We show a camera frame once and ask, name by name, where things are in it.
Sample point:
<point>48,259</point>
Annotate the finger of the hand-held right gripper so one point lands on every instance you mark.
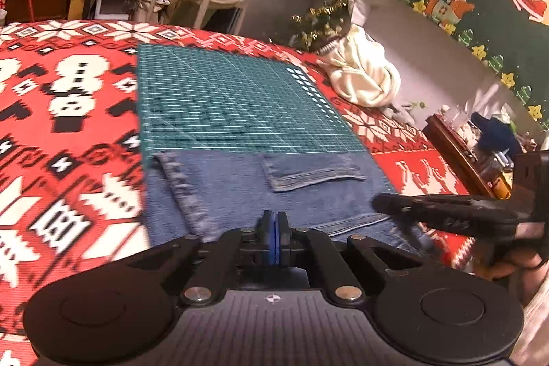
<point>450,214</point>

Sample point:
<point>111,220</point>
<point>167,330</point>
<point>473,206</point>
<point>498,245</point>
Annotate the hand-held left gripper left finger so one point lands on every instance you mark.
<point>268,239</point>

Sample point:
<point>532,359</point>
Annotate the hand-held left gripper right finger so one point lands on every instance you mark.
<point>282,239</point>

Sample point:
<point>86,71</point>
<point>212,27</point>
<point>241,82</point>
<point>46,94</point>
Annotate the blue denim jeans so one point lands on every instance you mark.
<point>240,186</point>

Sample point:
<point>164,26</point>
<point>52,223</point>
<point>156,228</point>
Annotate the person's right hand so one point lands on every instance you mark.
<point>510,267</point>

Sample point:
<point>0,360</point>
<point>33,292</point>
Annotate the wooden nightstand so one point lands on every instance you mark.
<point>454,153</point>

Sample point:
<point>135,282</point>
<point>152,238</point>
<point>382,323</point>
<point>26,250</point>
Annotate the dark blue plush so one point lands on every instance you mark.
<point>493,134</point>

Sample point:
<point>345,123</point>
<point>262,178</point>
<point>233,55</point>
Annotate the grey garment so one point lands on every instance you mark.
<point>403,113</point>

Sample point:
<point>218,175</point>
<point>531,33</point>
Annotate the green cutting mat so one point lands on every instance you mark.
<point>231,104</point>

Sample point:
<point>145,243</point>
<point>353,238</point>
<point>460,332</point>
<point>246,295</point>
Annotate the white garment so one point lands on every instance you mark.
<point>364,70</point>

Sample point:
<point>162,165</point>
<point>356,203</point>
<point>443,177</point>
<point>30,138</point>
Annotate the red printed blanket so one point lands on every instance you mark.
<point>64,160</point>

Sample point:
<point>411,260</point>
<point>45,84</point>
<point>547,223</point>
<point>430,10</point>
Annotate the striped white bag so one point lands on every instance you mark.
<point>152,0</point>

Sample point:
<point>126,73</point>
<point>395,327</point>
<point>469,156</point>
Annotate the brown paper bag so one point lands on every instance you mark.
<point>77,3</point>

